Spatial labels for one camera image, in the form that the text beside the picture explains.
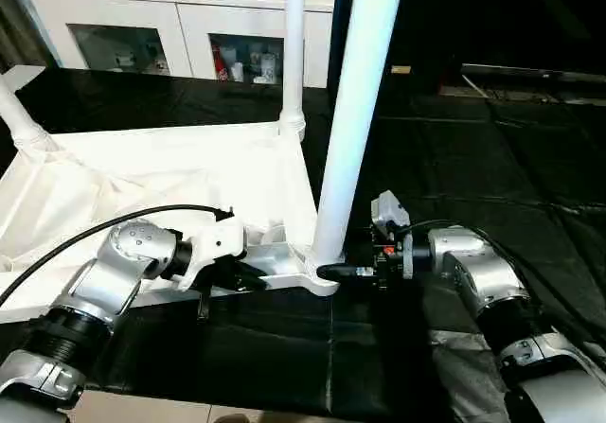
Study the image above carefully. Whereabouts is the black metal rail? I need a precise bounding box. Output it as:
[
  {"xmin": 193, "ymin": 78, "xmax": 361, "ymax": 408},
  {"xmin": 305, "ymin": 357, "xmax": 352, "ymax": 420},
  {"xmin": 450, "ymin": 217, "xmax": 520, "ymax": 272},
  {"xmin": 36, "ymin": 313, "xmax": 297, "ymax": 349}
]
[{"xmin": 460, "ymin": 62, "xmax": 606, "ymax": 83}]

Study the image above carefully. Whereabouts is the white plastic table leg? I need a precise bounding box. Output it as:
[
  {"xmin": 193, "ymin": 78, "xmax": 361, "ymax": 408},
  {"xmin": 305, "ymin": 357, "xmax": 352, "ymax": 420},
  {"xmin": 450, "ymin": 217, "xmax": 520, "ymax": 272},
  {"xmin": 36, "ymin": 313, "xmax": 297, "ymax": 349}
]
[
  {"xmin": 310, "ymin": 0, "xmax": 409, "ymax": 269},
  {"xmin": 0, "ymin": 69, "xmax": 51, "ymax": 165},
  {"xmin": 278, "ymin": 0, "xmax": 310, "ymax": 142}
]

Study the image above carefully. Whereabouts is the white glass-door cabinet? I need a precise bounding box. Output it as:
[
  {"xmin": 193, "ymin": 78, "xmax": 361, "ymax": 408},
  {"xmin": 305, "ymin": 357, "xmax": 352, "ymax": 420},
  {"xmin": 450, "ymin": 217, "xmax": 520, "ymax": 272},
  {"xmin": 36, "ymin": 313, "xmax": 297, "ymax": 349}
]
[{"xmin": 26, "ymin": 0, "xmax": 336, "ymax": 89}]

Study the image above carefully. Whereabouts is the white plastic table top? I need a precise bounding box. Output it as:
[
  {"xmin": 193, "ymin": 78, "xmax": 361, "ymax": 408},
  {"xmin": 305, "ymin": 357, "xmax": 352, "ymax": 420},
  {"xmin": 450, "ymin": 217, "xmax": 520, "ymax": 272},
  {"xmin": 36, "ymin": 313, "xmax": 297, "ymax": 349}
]
[{"xmin": 0, "ymin": 118, "xmax": 341, "ymax": 326}]

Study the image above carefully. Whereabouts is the red bottle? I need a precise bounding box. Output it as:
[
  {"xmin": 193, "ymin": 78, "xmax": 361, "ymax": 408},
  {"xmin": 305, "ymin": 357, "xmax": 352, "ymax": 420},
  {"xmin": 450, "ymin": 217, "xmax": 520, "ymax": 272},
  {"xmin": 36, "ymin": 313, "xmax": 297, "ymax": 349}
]
[{"xmin": 212, "ymin": 44, "xmax": 228, "ymax": 82}]

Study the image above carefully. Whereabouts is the black work mat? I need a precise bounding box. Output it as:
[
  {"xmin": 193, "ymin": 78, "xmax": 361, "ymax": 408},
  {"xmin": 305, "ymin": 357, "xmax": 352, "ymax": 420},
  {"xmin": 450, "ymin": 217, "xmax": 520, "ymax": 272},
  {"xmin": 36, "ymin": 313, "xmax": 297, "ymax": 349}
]
[{"xmin": 0, "ymin": 63, "xmax": 606, "ymax": 422}]

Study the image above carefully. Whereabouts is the white edge strip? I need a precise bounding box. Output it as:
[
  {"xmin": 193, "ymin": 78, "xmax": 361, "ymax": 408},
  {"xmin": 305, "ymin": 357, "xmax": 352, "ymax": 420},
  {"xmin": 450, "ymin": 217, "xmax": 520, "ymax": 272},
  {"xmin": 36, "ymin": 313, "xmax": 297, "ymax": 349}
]
[{"xmin": 0, "ymin": 63, "xmax": 47, "ymax": 95}]

